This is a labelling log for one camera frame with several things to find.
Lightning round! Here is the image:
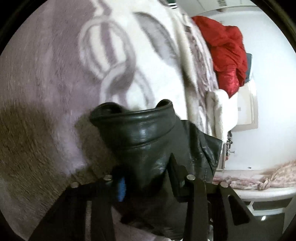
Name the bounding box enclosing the folded white towel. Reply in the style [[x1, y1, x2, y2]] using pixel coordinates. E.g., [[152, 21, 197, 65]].
[[206, 89, 238, 143]]

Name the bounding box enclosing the black leather jacket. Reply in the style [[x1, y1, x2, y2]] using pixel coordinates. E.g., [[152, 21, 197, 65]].
[[76, 99, 223, 240]]

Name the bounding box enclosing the red quilted duvet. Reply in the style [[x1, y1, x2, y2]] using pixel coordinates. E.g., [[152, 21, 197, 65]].
[[192, 16, 248, 97]]

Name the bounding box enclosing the white bedside nightstand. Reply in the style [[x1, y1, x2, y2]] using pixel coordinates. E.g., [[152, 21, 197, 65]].
[[217, 131, 234, 171]]

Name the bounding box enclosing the pink floral curtain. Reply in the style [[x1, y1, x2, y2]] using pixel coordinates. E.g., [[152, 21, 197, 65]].
[[212, 161, 295, 191]]

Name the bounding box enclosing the folded green striped garment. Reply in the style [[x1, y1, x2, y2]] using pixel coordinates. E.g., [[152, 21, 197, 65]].
[[166, 0, 178, 9]]

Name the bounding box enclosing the white sliding-door wardrobe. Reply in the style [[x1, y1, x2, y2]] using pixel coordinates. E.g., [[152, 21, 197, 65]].
[[177, 0, 256, 16]]

